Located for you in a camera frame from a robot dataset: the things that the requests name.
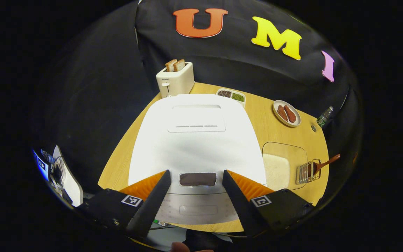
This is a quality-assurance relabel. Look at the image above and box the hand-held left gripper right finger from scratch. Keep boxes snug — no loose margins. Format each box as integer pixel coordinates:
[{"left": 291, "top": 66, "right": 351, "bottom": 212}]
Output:
[{"left": 222, "top": 170, "right": 316, "bottom": 239}]

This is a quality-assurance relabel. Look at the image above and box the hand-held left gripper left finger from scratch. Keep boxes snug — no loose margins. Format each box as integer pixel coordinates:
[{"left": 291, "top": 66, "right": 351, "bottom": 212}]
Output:
[{"left": 77, "top": 170, "right": 171, "bottom": 239}]

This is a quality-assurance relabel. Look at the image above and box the clear rice container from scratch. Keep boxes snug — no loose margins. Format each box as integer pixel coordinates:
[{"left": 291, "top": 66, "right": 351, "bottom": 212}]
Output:
[{"left": 262, "top": 142, "right": 309, "bottom": 191}]

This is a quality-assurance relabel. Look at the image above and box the clear chopstick holder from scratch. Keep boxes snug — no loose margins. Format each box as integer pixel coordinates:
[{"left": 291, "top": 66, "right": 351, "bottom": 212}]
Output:
[{"left": 295, "top": 159, "right": 322, "bottom": 185}]

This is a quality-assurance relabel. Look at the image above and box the white rice cooker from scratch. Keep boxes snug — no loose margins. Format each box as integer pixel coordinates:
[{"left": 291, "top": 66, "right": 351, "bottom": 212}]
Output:
[{"left": 128, "top": 93, "right": 268, "bottom": 225}]

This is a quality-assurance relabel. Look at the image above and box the brown wooden spoon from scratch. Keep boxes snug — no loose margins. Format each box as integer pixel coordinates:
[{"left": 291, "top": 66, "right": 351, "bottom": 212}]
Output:
[{"left": 307, "top": 154, "right": 341, "bottom": 177}]

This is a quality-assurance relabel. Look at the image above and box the white side desk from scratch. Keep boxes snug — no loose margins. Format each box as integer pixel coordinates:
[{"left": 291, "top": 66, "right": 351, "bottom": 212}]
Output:
[{"left": 49, "top": 145, "right": 84, "bottom": 207}]

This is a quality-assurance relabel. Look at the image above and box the white plate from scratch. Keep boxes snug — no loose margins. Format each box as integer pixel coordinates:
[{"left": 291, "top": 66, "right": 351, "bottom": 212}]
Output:
[{"left": 273, "top": 100, "right": 302, "bottom": 128}]

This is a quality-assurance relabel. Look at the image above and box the brown meat piece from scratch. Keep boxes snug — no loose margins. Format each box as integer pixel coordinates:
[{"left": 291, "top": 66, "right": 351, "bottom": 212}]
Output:
[
  {"left": 284, "top": 105, "right": 297, "bottom": 124},
  {"left": 277, "top": 105, "right": 289, "bottom": 122}
]

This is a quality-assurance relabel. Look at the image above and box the divided bean dish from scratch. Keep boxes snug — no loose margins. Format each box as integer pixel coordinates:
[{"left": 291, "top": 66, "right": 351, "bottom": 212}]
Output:
[{"left": 216, "top": 88, "right": 247, "bottom": 107}]

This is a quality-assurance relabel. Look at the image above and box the computer monitor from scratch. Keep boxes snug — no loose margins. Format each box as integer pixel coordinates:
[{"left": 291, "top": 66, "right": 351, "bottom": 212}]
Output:
[{"left": 33, "top": 149, "right": 54, "bottom": 182}]

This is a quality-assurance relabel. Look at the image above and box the clear water bottle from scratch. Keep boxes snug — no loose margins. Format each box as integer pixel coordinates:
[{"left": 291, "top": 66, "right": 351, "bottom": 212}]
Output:
[{"left": 317, "top": 106, "right": 334, "bottom": 128}]

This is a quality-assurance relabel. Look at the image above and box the white toaster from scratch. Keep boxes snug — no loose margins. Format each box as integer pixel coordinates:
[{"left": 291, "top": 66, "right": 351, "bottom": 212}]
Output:
[{"left": 156, "top": 62, "right": 195, "bottom": 99}]

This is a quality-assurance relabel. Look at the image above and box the black backdrop cloth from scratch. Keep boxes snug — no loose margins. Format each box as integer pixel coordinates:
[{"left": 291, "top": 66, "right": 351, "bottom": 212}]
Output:
[{"left": 30, "top": 0, "right": 363, "bottom": 196}]

